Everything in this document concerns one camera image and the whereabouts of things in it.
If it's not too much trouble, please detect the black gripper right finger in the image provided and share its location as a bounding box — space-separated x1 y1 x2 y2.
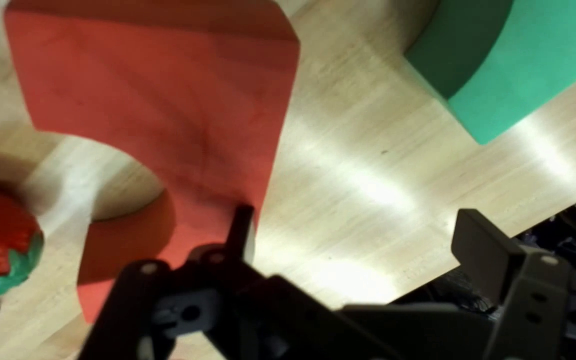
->
450 206 576 360

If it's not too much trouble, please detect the orange foam block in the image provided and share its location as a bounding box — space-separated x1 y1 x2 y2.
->
4 0 302 325

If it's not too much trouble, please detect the green foam block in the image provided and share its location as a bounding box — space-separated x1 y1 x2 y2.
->
403 0 576 145

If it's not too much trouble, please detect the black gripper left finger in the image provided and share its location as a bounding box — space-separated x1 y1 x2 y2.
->
75 202 274 360

